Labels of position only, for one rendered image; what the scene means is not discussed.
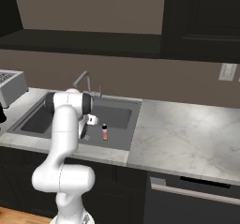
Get dark dishwasher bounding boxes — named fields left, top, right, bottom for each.
left=142, top=171, right=240, bottom=224

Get silver dishwasher handle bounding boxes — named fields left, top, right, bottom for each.
left=150, top=183, right=240, bottom=206

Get dark wall shelf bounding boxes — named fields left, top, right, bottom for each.
left=0, top=28, right=163, bottom=60

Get silver toaster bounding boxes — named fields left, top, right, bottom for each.
left=0, top=69, right=30, bottom=110

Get small orange pink bottle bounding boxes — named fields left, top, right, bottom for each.
left=101, top=124, right=110, bottom=142

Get grey kitchen sink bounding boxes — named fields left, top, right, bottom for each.
left=7, top=91, right=143, bottom=152

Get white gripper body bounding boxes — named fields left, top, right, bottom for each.
left=78, top=122, right=92, bottom=142

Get dark wall cupboard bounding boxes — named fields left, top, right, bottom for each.
left=160, top=0, right=240, bottom=64
left=0, top=0, right=24, bottom=38

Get black rounded object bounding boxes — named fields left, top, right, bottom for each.
left=0, top=103, right=8, bottom=125

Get grey metal tap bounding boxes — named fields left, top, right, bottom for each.
left=72, top=70, right=104, bottom=98

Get white wall socket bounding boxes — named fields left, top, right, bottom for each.
left=217, top=63, right=238, bottom=82

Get dark base cupboards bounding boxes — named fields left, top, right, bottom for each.
left=0, top=145, right=148, bottom=224

